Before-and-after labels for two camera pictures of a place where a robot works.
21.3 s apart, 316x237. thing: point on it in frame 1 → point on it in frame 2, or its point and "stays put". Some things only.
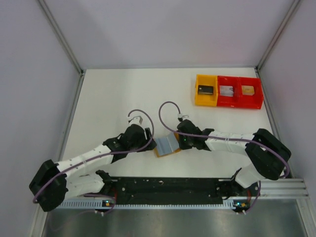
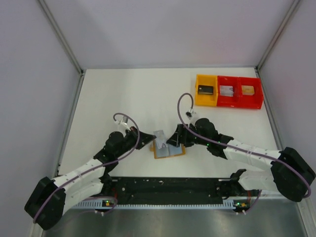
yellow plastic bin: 206,99 stays put
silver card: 226,90 → 161,138
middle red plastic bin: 228,101 stays put
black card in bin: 205,90 stays put
